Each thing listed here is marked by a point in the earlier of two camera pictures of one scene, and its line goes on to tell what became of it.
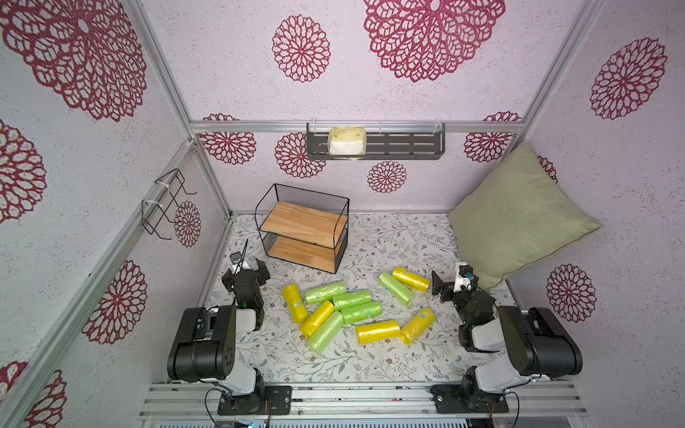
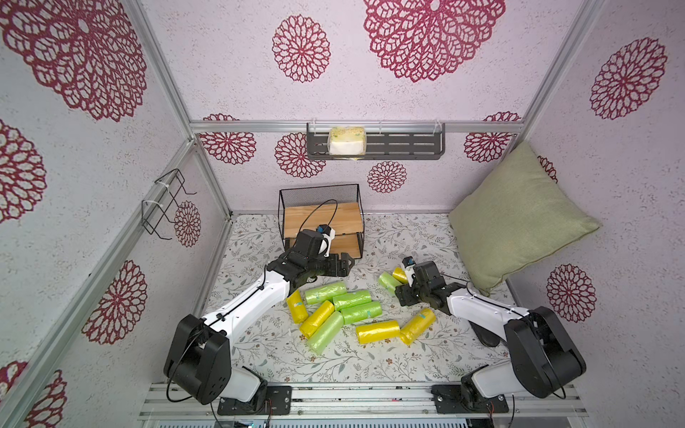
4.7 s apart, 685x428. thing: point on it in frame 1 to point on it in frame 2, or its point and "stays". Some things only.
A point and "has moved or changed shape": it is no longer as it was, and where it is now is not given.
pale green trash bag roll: [322, 339] stays
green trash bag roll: [359, 313] stays
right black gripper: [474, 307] to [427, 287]
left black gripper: [260, 273] to [334, 270]
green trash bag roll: [351, 299] stays
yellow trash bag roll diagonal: [325, 308] stays
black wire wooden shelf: [307, 227] has moved or changed shape
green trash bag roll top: [325, 292] stays
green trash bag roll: [399, 290] stays
